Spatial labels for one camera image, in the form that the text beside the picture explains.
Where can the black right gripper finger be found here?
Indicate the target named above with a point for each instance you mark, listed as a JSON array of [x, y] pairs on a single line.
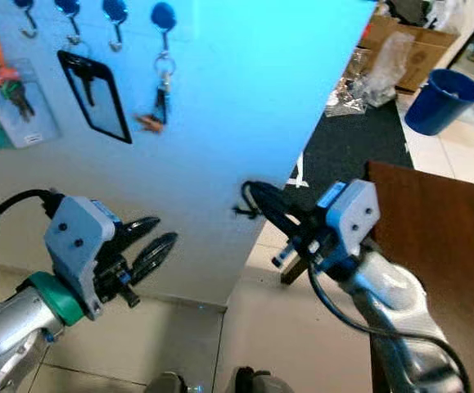
[[271, 223], [284, 206]]

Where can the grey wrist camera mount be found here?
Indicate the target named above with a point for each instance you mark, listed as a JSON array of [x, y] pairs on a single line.
[[77, 237], [355, 213]]

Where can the dark key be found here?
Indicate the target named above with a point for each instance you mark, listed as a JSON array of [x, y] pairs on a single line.
[[85, 78]]

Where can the cardboard box with red label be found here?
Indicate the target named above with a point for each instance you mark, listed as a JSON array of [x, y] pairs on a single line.
[[380, 33]]

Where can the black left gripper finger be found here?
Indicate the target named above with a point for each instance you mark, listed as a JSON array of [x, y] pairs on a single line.
[[138, 229], [155, 255]]

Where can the black floor mat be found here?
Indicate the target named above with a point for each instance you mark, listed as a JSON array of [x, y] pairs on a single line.
[[351, 147]]

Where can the blue plastic bucket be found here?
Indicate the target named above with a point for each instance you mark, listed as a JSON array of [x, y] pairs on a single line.
[[437, 106]]

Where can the grey robot left foot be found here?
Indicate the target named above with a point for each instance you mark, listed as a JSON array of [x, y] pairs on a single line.
[[167, 383]]

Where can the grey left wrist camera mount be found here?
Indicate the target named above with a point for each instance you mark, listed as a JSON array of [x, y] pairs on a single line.
[[77, 237]]

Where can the grey robot foot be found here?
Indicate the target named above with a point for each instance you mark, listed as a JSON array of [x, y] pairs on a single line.
[[167, 383], [253, 381]]

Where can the white plastic bag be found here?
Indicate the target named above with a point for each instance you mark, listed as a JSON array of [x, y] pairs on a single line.
[[451, 12]]

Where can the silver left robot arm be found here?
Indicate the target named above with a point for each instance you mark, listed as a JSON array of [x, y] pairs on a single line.
[[7, 327]]

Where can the grey robot right foot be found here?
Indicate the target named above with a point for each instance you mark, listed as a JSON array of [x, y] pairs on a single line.
[[253, 381]]

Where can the black bag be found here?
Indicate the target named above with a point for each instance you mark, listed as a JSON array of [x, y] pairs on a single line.
[[408, 10]]

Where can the tall clear plastic bag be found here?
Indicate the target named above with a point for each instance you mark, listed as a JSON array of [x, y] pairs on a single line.
[[388, 70]]

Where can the crumpled clear plastic bag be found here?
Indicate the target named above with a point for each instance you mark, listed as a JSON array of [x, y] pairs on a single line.
[[347, 98]]

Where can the white floor tape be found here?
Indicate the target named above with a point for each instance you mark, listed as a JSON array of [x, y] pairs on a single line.
[[300, 173]]

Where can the keyring with brown figurine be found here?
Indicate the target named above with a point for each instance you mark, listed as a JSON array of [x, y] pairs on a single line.
[[161, 105]]

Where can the blue capped metal hook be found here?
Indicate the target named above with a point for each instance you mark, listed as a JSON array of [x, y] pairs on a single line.
[[67, 6], [115, 10], [24, 3], [163, 15]]

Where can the black framed card holder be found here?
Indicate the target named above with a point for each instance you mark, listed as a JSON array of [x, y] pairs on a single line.
[[97, 102]]

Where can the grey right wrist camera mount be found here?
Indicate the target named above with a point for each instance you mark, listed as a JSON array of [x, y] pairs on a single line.
[[355, 213]]

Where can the plain cardboard box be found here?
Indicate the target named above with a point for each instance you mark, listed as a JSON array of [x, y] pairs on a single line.
[[429, 61]]

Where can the clear plastic card holder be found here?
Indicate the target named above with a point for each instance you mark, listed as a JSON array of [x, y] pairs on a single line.
[[36, 123]]

